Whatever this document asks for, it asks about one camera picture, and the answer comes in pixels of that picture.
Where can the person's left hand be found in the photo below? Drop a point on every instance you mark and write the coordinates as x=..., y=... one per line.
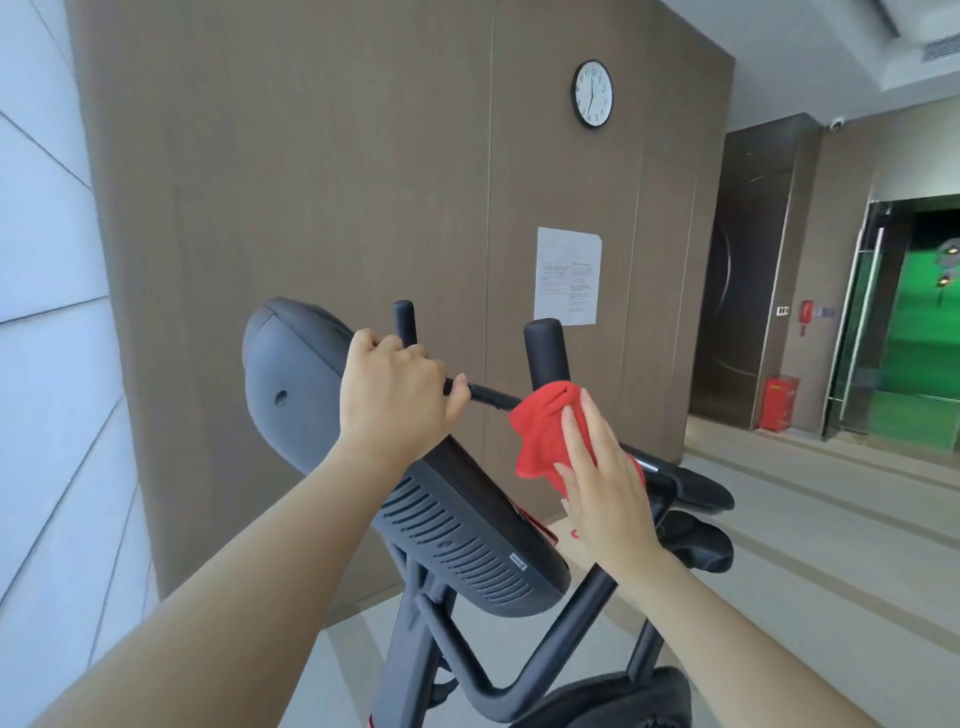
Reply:
x=390, y=397

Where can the person's right hand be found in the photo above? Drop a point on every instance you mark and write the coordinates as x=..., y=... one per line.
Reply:
x=607, y=502

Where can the person's right middle finger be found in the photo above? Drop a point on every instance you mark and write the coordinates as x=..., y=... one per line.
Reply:
x=591, y=424

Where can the person's right thumb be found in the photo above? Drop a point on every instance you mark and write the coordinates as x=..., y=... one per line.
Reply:
x=563, y=481

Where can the person's left thumb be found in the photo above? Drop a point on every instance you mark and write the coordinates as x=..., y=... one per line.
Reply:
x=457, y=397

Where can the red cleaning cloth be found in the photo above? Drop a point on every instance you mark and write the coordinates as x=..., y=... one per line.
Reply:
x=536, y=429

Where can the black exercise bike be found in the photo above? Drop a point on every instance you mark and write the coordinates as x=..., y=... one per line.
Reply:
x=469, y=664

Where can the person's left forearm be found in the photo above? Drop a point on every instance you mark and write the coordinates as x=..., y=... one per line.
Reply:
x=247, y=592

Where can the person's right forearm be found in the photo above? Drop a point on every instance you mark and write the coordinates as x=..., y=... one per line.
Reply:
x=720, y=645

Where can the black bike screen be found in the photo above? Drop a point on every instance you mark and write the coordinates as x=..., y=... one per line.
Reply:
x=465, y=540

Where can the white paper notice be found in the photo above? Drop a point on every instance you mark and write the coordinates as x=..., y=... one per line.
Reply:
x=568, y=276

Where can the red fire extinguisher box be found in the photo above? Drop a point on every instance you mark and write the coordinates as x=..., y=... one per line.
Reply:
x=778, y=405

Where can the dark brown door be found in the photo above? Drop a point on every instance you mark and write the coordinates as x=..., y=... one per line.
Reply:
x=739, y=300

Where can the glass door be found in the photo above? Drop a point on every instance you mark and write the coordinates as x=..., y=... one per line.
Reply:
x=862, y=337

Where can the ceiling air vent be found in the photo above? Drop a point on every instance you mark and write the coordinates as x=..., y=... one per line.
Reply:
x=942, y=48

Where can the red wall fire alarm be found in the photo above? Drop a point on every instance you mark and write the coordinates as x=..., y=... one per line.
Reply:
x=806, y=316

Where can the round black wall clock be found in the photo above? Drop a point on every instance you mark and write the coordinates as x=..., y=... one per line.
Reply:
x=592, y=94

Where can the white dome security camera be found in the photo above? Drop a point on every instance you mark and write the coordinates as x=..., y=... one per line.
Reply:
x=837, y=124

